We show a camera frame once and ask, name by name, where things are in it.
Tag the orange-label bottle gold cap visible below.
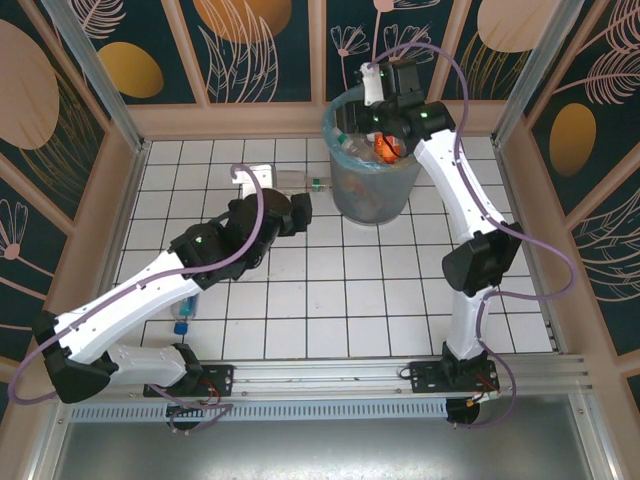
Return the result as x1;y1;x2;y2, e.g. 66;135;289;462
373;132;401;166

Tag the blue plastic bin liner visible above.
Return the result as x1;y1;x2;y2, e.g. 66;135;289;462
322;88;424;169

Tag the grey translucent plastic bin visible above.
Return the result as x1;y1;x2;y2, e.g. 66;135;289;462
322;89;425;226

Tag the clear square bottle green-white cap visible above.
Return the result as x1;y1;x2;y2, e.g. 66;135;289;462
273;169;332;196

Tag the clear bottle with blue cap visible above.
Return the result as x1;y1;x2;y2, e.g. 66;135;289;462
171;294;200;335

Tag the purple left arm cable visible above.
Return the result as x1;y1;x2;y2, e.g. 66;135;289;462
8;164;265;405

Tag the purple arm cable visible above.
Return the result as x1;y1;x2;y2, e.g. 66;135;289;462
369;42;576;431
8;164;265;405

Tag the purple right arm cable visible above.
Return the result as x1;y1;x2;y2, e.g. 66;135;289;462
369;42;576;431

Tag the aluminium side rail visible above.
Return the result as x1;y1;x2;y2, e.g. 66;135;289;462
492;139;569;356
87;142;151;361

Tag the aluminium frame post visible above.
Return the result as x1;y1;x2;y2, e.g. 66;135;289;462
492;0;581;146
42;0;151;154

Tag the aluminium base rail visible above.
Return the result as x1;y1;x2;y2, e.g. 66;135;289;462
54;355;594;399

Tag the slotted grey cable duct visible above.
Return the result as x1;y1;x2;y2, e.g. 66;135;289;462
69;399;449;422

